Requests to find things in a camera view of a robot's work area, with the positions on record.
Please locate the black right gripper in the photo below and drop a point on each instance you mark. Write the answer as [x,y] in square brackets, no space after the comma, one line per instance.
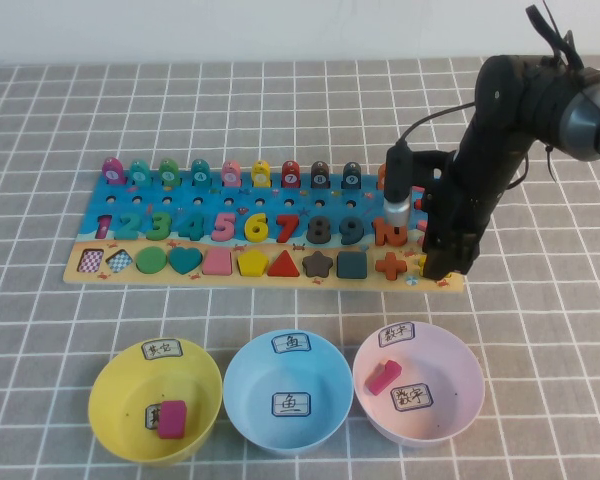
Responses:
[455,225]

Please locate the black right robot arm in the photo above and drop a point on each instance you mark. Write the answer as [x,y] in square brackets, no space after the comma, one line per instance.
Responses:
[500,100]

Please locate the pink greater-than sign piece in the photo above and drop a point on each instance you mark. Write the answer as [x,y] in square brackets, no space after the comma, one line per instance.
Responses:
[421,240]

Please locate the orange plus sign piece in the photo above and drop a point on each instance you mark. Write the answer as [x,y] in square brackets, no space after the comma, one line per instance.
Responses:
[391,266]

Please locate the red minus sign piece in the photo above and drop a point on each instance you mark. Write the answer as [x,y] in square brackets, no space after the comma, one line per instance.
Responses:
[419,204]

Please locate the orange number ten piece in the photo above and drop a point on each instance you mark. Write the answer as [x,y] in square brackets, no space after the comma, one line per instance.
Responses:
[380,232]

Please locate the dark blue square piece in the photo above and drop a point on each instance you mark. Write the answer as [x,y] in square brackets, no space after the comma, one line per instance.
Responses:
[352,265]

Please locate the dark blue number nine piece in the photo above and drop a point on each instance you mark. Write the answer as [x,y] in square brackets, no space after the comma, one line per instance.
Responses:
[360,228]

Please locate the pink plastic bowl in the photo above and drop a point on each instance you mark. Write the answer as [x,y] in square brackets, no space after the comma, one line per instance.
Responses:
[450,370]

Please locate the brown star piece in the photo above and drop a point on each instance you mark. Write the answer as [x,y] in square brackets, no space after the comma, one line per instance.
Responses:
[317,265]

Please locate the magenta number one piece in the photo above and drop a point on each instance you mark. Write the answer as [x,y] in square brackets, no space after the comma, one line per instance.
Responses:
[382,378]

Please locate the brown number eight piece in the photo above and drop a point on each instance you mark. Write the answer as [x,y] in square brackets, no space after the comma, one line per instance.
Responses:
[320,229]

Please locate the red triangle piece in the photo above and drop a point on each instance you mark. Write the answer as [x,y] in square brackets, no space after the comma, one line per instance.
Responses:
[284,268]

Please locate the red number seven piece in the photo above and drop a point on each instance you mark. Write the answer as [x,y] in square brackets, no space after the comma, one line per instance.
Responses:
[289,230]

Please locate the colourful wooden puzzle board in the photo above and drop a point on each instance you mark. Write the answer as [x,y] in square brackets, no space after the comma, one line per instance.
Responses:
[280,202]

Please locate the yellow pentagon piece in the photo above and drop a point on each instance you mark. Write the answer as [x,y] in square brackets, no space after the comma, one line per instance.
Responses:
[253,263]

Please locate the yellow number six piece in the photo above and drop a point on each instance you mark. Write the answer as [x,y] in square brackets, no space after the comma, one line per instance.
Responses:
[251,230]

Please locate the pink number five piece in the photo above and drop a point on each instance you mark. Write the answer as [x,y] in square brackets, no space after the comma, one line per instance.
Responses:
[230,232]

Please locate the pink trapezoid piece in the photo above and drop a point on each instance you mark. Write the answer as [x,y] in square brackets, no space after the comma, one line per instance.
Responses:
[218,262]

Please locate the blue plastic bowl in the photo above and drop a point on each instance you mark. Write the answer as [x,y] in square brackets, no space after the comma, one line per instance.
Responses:
[250,390]

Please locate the teal number four piece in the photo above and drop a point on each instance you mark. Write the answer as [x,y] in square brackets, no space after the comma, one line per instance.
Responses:
[196,229]

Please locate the teal heart piece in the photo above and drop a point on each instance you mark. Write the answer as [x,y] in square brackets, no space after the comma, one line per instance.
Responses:
[185,259]

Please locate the green number three piece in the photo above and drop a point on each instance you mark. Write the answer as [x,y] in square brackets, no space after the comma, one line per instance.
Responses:
[166,226]

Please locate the green circle piece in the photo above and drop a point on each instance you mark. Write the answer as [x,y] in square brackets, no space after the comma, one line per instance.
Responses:
[151,260]

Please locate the magenta rectangle piece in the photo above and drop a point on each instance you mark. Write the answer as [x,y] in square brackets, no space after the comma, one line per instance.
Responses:
[172,420]

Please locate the teal number two piece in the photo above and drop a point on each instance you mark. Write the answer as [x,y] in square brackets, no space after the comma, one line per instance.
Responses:
[130,235]

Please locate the yellow plastic bowl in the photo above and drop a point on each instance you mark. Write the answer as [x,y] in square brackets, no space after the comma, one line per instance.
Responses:
[115,400]

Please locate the orange fish marked ten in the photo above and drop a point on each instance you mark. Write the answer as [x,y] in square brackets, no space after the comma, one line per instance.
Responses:
[381,177]

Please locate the dark blue fish marked nine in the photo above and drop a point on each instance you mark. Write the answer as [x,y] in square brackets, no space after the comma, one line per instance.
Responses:
[352,176]

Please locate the brown fish marked eight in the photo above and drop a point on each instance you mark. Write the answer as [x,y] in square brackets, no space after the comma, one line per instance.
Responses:
[321,175]

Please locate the red fish marked seven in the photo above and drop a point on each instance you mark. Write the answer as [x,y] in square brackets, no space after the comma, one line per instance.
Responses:
[291,174]

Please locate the yellow fish marked six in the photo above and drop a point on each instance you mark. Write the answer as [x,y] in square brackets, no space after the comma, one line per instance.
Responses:
[261,173]

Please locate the pink fish marked five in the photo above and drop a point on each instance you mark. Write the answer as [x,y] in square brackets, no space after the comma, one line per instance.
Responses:
[231,172]

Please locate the teal fish marked four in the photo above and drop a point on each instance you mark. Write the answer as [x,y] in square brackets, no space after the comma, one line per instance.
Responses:
[200,172]

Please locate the green fish marked three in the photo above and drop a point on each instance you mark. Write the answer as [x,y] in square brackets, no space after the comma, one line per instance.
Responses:
[169,172]

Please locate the teal fish marked two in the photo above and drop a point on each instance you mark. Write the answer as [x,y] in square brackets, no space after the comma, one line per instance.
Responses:
[140,172]

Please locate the purple number one peg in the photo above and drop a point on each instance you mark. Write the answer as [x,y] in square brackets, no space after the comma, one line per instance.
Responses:
[113,171]

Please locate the grey checked tablecloth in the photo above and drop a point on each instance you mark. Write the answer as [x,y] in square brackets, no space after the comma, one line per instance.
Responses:
[30,150]

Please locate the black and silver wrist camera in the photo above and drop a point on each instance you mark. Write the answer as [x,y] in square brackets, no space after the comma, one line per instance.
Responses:
[397,200]

